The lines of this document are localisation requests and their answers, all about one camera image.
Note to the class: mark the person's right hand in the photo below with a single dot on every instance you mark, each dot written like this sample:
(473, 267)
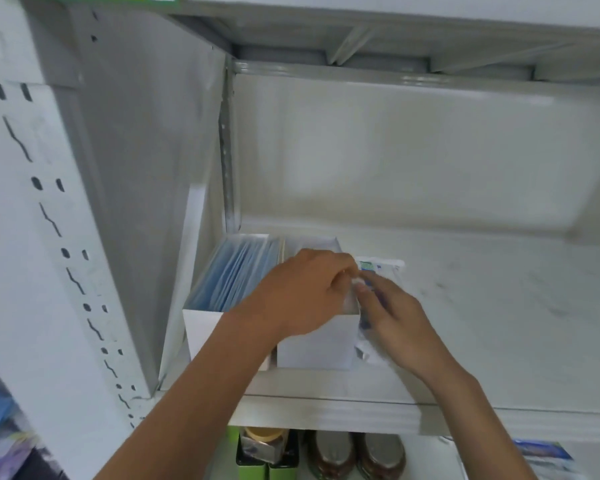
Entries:
(405, 329)

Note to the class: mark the person's right forearm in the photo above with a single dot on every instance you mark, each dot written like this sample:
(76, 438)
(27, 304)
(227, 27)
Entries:
(475, 424)

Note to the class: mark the white mask box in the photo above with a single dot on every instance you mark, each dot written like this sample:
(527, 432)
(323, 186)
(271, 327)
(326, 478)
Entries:
(320, 349)
(202, 334)

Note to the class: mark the pile of purple packets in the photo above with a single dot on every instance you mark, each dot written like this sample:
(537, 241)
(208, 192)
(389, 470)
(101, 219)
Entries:
(7, 459)

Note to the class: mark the white metal shelf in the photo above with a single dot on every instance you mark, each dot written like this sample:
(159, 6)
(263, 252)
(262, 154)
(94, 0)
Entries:
(480, 304)

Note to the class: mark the brown glass jar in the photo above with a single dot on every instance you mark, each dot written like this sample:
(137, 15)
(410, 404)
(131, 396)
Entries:
(380, 457)
(332, 457)

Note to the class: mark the person's left hand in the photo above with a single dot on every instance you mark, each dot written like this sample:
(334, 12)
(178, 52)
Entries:
(300, 294)

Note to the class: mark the clear utensil pack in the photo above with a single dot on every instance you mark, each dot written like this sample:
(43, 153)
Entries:
(542, 452)

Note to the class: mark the yellow filled jar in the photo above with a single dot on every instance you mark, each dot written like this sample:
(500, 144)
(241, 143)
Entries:
(262, 442)

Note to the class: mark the person's left forearm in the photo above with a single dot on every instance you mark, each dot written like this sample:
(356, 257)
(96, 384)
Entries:
(190, 404)

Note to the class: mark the stack of blue masks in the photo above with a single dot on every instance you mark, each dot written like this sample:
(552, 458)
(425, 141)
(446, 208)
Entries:
(230, 274)

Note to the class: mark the white packaged mask bag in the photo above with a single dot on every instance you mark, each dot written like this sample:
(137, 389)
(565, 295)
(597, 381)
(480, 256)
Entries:
(382, 267)

